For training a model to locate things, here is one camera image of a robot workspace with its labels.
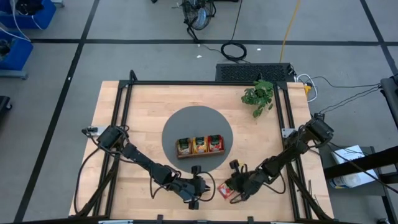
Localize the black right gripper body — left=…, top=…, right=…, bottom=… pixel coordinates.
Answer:
left=229, top=159, right=264, bottom=200

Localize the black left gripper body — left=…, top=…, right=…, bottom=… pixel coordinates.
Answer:
left=181, top=165, right=208, bottom=210

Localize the red strawberry tea packet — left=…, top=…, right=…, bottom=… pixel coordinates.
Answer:
left=207, top=134, right=224, bottom=152
left=216, top=182, right=234, bottom=200

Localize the wooden three-compartment tray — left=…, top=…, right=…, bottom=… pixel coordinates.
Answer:
left=175, top=134, right=225, bottom=160

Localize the orange mango tea packet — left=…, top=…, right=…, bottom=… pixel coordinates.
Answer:
left=192, top=136, right=208, bottom=154

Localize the beige vanilla tea packet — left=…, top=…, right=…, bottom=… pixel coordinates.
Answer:
left=177, top=138, right=193, bottom=156

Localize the round grey woven placemat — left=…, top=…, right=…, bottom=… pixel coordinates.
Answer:
left=161, top=105, right=234, bottom=174

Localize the potted green plant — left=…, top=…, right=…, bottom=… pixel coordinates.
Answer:
left=241, top=79, right=275, bottom=118

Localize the grey metal cart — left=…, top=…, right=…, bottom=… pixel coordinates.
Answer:
left=318, top=144, right=398, bottom=224

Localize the white printed booklet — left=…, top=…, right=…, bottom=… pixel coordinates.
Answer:
left=330, top=144, right=379, bottom=189

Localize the black vented computer case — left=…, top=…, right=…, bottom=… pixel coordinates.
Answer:
left=215, top=62, right=297, bottom=83

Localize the black metal beam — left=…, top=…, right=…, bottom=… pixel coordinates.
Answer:
left=323, top=145, right=398, bottom=180

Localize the black floor fan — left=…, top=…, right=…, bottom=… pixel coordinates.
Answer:
left=181, top=0, right=218, bottom=32

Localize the grey metal base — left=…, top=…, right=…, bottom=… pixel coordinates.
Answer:
left=0, top=69, right=29, bottom=80

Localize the blue plastic bin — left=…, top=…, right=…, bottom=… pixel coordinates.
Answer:
left=0, top=30, right=34, bottom=72
left=0, top=0, right=58, bottom=30

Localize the black equipment bundle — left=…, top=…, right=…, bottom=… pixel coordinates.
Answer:
left=15, top=0, right=45, bottom=16

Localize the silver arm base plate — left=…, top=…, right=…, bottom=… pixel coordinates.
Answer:
left=82, top=125, right=108, bottom=138
left=281, top=127, right=298, bottom=139

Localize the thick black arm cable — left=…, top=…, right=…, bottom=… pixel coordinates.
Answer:
left=73, top=146, right=106, bottom=216

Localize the white cable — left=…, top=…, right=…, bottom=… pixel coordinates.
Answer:
left=295, top=73, right=319, bottom=103

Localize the coiled black cable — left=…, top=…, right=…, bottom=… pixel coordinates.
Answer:
left=220, top=0, right=249, bottom=63

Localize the thin black cable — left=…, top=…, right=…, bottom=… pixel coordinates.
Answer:
left=310, top=76, right=382, bottom=89
left=319, top=86, right=382, bottom=114

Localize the black fan cable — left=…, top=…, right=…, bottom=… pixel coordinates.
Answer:
left=185, top=26, right=223, bottom=54

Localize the yellow hanging cable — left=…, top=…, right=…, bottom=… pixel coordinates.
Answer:
left=279, top=0, right=302, bottom=64

